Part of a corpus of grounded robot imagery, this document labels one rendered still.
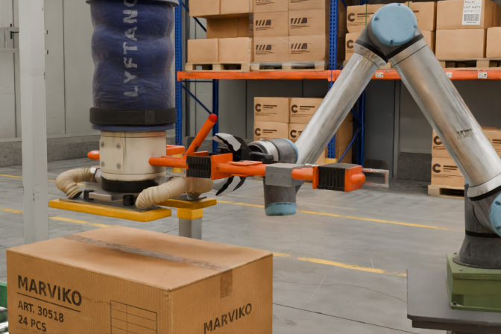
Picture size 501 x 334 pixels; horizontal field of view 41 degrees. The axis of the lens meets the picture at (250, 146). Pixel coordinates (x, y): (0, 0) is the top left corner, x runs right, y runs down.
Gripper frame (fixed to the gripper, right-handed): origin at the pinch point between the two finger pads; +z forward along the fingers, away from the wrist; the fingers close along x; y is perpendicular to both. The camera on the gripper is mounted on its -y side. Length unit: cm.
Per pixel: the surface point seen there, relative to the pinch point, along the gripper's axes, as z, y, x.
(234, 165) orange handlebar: 2.4, -6.4, 0.8
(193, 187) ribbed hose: -1.8, 9.0, -6.4
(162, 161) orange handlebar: 2.9, 15.4, 0.3
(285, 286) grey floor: -264, 132, -119
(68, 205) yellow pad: 14.4, 37.1, -11.5
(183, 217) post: -47, 49, -26
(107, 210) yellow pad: 14.3, 23.1, -11.4
